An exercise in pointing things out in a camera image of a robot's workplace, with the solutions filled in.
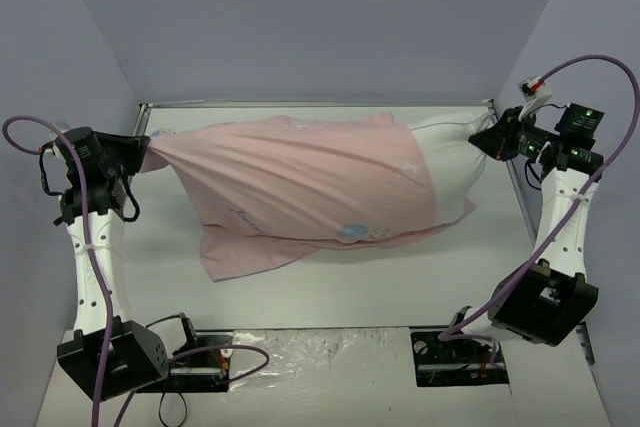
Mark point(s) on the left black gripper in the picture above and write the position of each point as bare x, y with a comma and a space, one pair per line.
129, 153

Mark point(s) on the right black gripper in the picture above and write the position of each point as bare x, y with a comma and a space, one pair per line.
501, 136

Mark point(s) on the white pillow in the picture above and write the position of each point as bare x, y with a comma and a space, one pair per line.
454, 164

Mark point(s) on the pink and blue Frozen pillowcase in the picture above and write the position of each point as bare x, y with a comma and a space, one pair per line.
270, 192

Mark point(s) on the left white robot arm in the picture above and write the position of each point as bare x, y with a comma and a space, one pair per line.
109, 354

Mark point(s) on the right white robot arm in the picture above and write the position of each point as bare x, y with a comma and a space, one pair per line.
544, 299

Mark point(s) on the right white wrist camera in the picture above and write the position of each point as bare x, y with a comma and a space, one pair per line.
536, 93

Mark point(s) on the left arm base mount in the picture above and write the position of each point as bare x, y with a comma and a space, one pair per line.
199, 373

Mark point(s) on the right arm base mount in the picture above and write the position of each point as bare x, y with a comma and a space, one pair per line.
456, 363

